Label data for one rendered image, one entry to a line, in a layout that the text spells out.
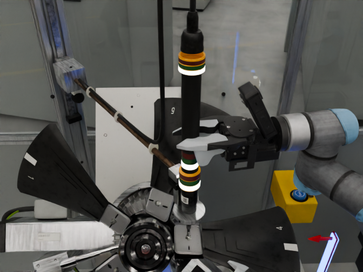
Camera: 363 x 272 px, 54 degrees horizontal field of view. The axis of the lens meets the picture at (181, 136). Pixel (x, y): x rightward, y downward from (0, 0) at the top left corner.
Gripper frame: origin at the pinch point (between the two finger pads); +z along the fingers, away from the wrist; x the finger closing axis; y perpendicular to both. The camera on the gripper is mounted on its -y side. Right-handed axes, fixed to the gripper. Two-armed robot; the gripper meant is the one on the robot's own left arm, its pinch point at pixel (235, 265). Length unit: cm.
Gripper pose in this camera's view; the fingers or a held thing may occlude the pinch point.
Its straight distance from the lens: 84.1
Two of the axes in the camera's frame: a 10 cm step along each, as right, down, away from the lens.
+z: -6.2, -4.5, 6.4
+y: -7.8, 4.5, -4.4
